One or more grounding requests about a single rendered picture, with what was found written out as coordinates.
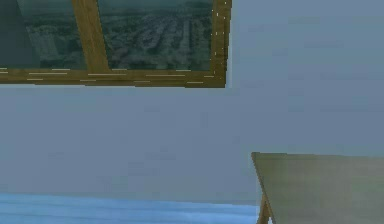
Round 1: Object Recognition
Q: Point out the pale wooden table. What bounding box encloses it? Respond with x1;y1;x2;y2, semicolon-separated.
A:
250;151;384;224

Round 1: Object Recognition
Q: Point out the wooden framed window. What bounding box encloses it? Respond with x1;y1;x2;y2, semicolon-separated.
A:
0;0;233;89

